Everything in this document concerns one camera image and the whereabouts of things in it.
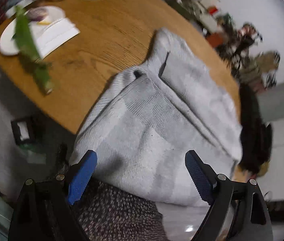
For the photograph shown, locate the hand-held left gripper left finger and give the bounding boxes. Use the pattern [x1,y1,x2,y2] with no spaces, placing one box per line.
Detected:
[8,150,98,241]

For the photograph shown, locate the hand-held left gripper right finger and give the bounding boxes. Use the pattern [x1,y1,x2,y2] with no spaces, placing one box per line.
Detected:
[185,150,274,241]

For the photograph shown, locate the light grey knit sweater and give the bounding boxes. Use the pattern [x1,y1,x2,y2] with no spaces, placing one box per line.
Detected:
[69,28,244,207]

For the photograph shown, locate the person's speckled knit garment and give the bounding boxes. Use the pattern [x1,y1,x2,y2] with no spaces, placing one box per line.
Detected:
[57,179,170,241]

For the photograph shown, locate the black fluffy cloth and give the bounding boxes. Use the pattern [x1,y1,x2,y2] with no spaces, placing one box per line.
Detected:
[237,83,274,176]

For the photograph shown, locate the black framed box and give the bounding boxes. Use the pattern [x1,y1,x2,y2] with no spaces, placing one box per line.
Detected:
[10,117,36,146]

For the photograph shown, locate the olive suitcase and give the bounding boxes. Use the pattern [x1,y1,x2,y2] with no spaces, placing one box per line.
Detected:
[240,65,265,92]

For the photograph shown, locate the printed cardboard boxes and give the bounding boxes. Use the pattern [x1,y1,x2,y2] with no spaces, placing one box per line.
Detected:
[255,51,281,88]

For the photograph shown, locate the orange paper bag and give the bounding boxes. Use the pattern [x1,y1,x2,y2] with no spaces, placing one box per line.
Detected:
[206,33,226,48]

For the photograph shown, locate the black folding scooter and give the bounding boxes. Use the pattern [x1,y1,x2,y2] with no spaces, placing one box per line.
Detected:
[219,22,263,71]

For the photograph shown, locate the long green leaf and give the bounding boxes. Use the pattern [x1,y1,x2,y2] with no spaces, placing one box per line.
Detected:
[13,5,57,94]

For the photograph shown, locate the white folded napkin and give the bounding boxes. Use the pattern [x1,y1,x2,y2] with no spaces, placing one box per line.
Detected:
[32,17,80,58]

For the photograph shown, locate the white low cabinet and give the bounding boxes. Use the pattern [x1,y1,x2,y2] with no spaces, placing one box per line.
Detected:
[197,7,222,33]

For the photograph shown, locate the white plate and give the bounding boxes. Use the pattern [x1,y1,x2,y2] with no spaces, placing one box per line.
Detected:
[0,6,65,56]

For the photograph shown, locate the purple onion half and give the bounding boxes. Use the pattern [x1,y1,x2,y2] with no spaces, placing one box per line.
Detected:
[27,7,48,20]

